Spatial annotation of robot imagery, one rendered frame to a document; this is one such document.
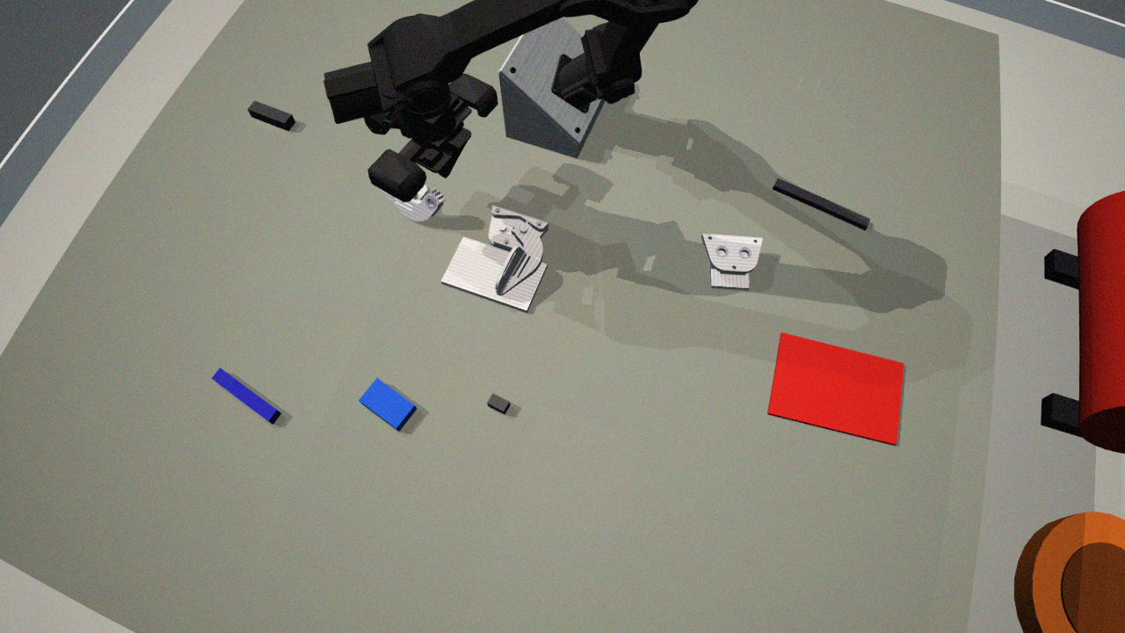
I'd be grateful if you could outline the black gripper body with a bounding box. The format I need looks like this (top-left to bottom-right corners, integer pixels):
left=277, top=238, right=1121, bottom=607
left=367, top=74, right=498, bottom=202

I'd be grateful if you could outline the blue rectangular bar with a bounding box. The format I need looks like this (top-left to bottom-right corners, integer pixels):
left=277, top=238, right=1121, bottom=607
left=212, top=368, right=281, bottom=425

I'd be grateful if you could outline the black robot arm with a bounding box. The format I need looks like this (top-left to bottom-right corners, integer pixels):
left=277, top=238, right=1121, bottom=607
left=323, top=0, right=698, bottom=138

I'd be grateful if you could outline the red flat plate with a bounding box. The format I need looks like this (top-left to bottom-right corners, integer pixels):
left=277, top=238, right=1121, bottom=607
left=767, top=333, right=905, bottom=446

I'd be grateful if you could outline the blue rectangular block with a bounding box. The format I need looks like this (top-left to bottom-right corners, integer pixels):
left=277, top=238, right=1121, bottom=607
left=359, top=378, right=417, bottom=432

